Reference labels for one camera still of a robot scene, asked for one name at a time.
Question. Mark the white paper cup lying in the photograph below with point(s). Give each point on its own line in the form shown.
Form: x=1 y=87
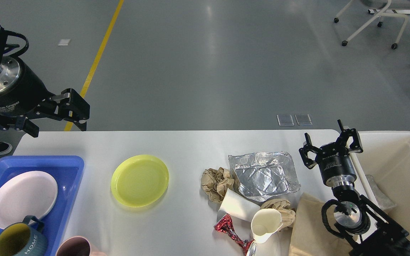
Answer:
x=237 y=206

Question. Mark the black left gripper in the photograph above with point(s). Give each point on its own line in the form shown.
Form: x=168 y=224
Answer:
x=21 y=92

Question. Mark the white rolling chair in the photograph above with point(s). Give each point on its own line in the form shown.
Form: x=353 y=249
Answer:
x=383 y=8

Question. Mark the teal HOME mug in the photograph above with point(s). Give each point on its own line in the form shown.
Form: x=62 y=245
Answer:
x=24 y=238

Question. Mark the crushed white paper cup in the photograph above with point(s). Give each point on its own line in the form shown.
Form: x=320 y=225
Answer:
x=265 y=223

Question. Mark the beige plastic bin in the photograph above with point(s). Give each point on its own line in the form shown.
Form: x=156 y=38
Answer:
x=386 y=157

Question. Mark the white plate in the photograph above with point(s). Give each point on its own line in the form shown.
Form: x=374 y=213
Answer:
x=30 y=193

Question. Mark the yellow plastic plate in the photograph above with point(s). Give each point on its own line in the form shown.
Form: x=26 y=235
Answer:
x=139 y=181

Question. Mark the pink mug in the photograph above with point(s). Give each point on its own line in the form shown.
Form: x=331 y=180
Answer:
x=78 y=246

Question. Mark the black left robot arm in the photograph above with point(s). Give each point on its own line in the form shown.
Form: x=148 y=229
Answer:
x=14 y=45

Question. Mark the brown paper bag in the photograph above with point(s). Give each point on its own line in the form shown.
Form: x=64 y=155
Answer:
x=309 y=236

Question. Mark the red foil wrapper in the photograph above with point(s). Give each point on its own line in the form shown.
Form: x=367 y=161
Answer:
x=225 y=225

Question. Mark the crumpled brown paper ball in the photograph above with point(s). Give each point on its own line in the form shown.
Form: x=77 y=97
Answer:
x=216 y=183

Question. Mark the blue plastic tray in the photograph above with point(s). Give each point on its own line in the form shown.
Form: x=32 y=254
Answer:
x=68 y=173

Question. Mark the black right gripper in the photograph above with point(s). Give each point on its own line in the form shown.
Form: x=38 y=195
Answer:
x=334 y=165

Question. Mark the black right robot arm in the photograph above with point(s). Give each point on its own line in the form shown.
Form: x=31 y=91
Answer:
x=351 y=215

